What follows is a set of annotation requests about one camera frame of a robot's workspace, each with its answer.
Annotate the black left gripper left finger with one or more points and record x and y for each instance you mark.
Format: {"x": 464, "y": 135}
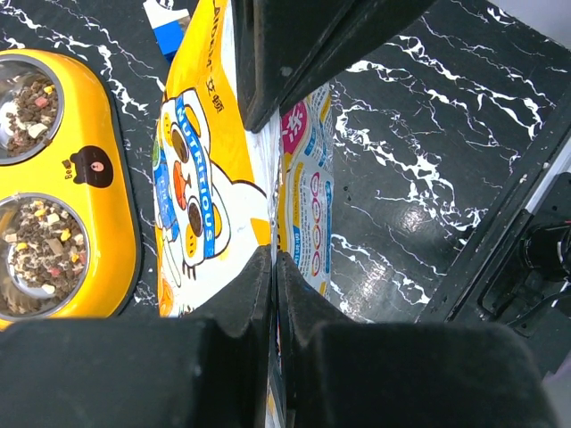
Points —
{"x": 205, "y": 369}

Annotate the yellow double pet bowl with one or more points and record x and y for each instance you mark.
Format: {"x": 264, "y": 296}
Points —
{"x": 70, "y": 244}

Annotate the pink white pet food bag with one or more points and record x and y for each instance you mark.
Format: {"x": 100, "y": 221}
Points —
{"x": 220, "y": 191}

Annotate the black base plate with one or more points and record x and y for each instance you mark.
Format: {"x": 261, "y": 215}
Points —
{"x": 515, "y": 269}

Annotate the blue toy brick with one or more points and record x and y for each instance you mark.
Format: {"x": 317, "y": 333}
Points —
{"x": 168, "y": 25}

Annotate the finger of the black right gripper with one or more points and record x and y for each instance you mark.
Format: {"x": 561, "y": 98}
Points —
{"x": 287, "y": 49}

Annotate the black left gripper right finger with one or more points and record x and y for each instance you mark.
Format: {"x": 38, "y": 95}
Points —
{"x": 342, "y": 373}

